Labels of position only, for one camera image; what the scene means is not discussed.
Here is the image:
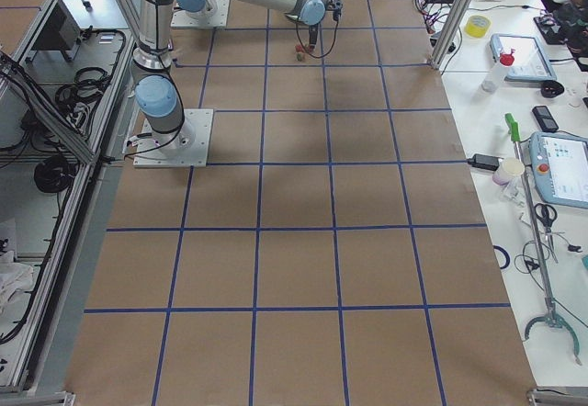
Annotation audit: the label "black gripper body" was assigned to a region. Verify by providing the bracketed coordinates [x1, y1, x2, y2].
[309, 24, 319, 36]

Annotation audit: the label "yellow tape roll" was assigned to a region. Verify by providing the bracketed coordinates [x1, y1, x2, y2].
[464, 15, 491, 39]

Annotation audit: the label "clear bottle red cap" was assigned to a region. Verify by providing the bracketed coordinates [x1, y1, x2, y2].
[481, 50, 515, 93]

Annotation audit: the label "teach pendant far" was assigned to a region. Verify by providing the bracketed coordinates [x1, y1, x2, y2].
[490, 33, 557, 83]

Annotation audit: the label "teach pendant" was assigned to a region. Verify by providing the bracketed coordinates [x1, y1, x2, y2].
[490, 33, 557, 83]
[528, 132, 587, 209]

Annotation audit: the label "black power adapter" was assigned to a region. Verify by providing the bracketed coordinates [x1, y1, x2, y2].
[467, 153, 501, 172]

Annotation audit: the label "paper cup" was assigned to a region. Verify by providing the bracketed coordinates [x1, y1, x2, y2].
[492, 158, 525, 186]

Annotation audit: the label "teach pendant near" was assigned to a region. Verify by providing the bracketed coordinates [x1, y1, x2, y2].
[528, 132, 587, 209]

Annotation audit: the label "black scissors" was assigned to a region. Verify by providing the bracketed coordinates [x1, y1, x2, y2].
[534, 203, 558, 264]

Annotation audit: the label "long reach grabber tool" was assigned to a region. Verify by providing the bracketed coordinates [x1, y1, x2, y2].
[504, 113, 582, 365]

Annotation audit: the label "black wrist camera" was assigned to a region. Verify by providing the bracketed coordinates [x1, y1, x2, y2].
[326, 0, 343, 23]

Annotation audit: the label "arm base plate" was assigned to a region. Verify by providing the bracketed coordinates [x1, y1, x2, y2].
[171, 0, 230, 29]
[133, 108, 214, 168]

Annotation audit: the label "aluminium frame post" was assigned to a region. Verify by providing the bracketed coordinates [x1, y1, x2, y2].
[429, 0, 471, 69]

